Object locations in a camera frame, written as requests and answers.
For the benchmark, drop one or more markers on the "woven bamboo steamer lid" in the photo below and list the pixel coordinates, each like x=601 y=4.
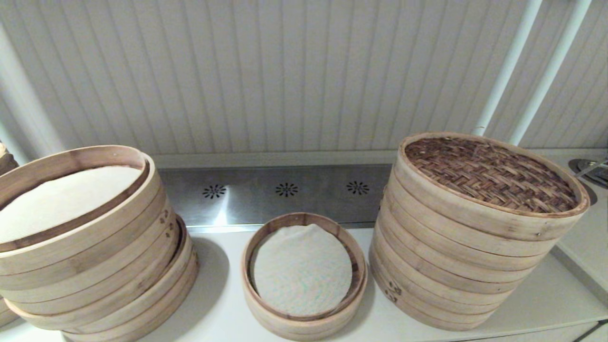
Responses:
x=475 y=175

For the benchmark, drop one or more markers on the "small white steamer liner cloth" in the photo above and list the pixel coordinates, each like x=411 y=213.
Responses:
x=304 y=270

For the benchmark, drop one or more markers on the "large bamboo steamer basket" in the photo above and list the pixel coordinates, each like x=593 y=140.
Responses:
x=190 y=259
x=95 y=256
x=427 y=308
x=475 y=259
x=142 y=332
x=5 y=313

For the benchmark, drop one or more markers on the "small bamboo steamer basket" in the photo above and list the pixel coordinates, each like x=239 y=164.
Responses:
x=304 y=327

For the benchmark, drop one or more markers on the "large white steamer liner cloth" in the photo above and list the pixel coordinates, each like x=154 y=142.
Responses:
x=61 y=204

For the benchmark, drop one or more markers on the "dark-spotted bamboo steamer basket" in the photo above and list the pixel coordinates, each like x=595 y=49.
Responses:
x=5 y=161

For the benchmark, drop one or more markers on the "stainless steel vent panel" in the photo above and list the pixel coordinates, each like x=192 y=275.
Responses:
x=261 y=204

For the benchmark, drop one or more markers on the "thick white pipe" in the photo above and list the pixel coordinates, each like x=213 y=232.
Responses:
x=23 y=104

